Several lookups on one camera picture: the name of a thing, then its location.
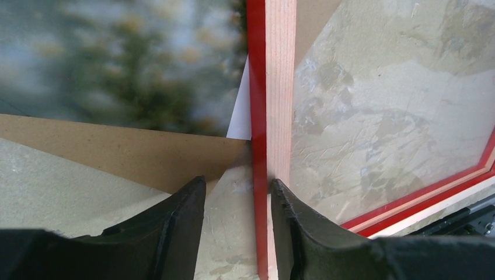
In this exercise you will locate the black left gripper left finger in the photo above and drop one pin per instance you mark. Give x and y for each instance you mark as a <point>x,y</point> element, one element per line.
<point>161,242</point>

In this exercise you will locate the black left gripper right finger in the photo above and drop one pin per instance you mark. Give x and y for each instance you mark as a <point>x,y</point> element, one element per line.
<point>309,246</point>

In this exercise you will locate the brown cardboard backing board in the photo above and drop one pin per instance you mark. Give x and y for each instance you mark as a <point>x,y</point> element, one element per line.
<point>135,154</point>

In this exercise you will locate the landscape photo print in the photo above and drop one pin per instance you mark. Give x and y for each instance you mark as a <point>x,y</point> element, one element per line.
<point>175,66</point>

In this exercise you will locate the red wooden picture frame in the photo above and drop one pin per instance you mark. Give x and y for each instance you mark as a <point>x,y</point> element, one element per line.
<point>397,217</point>

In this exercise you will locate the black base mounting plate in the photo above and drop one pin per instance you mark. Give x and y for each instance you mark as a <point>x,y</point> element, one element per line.
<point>474,220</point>

